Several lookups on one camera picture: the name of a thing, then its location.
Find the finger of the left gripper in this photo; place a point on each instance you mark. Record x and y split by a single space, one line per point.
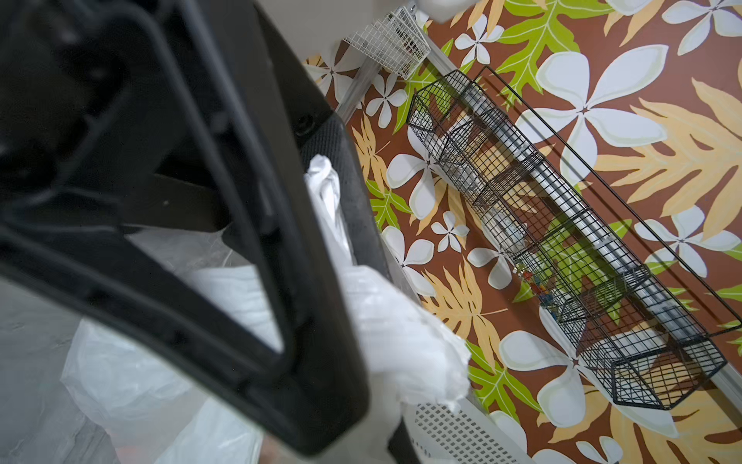
124 123
345 191

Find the white plastic perforated basket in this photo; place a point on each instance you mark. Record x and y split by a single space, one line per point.
463 435

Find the white plastic bag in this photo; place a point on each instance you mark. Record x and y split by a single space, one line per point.
153 414

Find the white wire basket left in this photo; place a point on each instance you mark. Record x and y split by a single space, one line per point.
395 42

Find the black wire basket centre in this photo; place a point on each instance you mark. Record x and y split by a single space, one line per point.
616 292

